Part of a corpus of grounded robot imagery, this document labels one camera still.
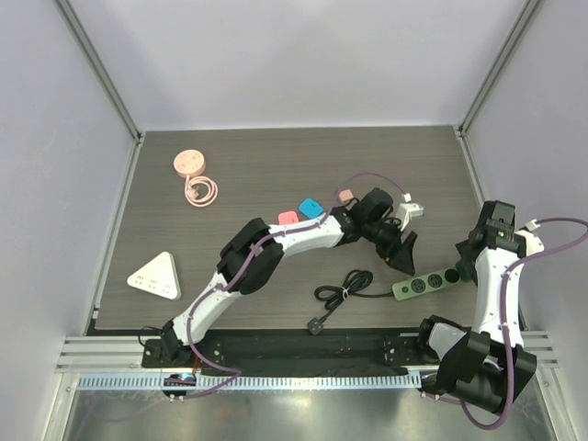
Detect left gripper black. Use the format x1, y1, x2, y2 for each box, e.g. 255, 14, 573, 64
363, 220, 417, 277

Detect green power strip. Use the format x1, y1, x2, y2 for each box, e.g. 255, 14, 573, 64
391, 267, 464, 301

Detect green patterned cube adapter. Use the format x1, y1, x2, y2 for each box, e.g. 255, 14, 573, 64
456, 261, 473, 282

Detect blue plug adapter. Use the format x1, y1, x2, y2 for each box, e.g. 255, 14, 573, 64
299, 198, 324, 219

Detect pink red plug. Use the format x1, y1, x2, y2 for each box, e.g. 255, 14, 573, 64
277, 210, 300, 225

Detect pink round power socket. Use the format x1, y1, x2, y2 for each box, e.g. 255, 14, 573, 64
173, 149, 207, 178

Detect white triangular power socket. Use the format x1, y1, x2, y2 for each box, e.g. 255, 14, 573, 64
127, 252, 181, 300

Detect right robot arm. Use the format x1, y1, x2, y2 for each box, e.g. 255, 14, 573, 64
413, 200, 540, 415

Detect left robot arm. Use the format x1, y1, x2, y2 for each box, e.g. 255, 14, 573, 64
160, 187, 424, 368

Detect black coiled power cable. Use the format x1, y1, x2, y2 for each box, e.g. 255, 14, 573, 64
306, 268, 396, 337

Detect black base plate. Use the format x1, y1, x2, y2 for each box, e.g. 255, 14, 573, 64
137, 328, 470, 368

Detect white slotted cable duct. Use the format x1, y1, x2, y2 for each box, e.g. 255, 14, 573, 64
77, 371, 422, 392

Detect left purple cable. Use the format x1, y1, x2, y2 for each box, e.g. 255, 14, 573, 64
187, 172, 410, 399

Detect pink coiled cable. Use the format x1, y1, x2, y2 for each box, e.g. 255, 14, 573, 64
183, 176, 221, 209

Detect aluminium frame rail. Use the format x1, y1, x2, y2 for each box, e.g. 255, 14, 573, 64
55, 331, 559, 373

